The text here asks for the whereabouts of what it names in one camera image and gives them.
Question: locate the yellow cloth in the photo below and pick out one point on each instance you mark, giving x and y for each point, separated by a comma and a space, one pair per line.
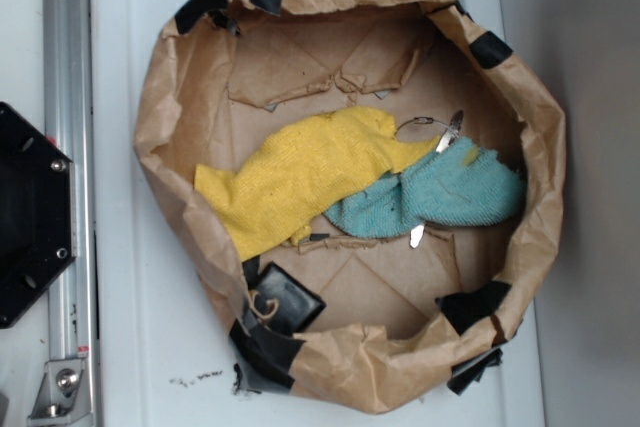
302, 170

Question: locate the teal terry cloth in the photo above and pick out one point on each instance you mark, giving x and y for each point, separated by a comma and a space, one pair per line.
463, 186

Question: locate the black rectangular block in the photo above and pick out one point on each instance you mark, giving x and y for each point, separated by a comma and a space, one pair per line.
284, 304

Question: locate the brown paper bag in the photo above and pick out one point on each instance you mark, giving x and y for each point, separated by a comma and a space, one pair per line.
403, 314

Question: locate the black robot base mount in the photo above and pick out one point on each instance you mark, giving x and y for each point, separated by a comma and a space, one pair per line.
36, 218

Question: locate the aluminium extrusion rail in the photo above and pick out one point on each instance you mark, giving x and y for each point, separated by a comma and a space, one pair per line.
73, 324

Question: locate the metal corner bracket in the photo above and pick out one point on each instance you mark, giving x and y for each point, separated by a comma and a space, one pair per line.
64, 397

